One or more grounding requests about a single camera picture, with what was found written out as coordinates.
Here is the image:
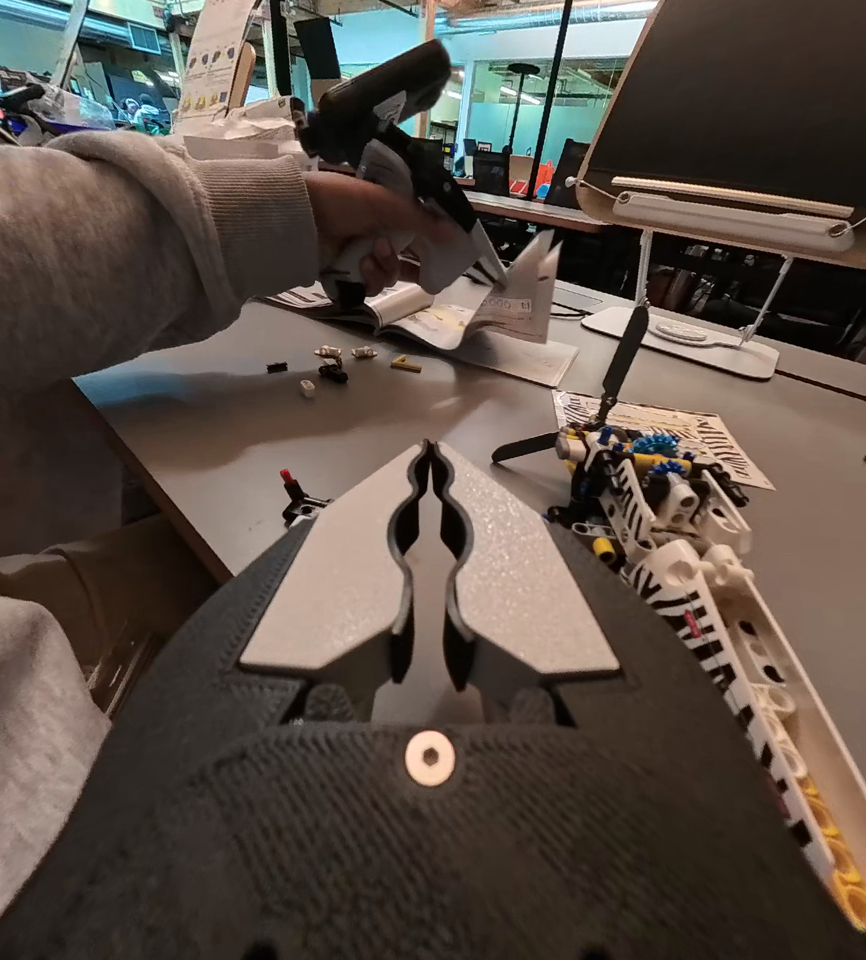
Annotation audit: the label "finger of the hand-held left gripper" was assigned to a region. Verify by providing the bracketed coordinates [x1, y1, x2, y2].
[470, 221, 513, 291]

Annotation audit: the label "zebra striped sticker sheet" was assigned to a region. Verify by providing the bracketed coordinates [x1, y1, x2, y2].
[553, 390, 776, 490]

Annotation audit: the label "person's left hand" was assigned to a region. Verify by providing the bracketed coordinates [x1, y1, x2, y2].
[304, 172, 445, 297]

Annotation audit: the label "person's left forearm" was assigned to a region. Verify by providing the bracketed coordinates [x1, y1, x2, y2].
[0, 131, 321, 410]

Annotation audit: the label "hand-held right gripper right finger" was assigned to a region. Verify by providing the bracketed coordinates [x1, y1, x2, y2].
[433, 441, 623, 693]

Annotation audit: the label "lego instruction booklet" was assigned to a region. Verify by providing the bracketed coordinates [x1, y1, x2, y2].
[268, 228, 580, 389]

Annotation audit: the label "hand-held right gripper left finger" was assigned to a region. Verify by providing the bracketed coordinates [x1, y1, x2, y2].
[238, 439, 435, 685]

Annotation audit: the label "black lego assembly red pins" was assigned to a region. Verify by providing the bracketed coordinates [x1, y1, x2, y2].
[279, 468, 332, 526]

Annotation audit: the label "white stand with dark board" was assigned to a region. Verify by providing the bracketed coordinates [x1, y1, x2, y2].
[575, 0, 866, 382]

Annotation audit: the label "grey sweatshirt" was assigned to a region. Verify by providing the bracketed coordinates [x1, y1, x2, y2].
[0, 562, 113, 960]

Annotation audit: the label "zebra striped lego helicopter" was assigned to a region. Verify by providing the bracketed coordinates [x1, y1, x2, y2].
[491, 306, 866, 942]

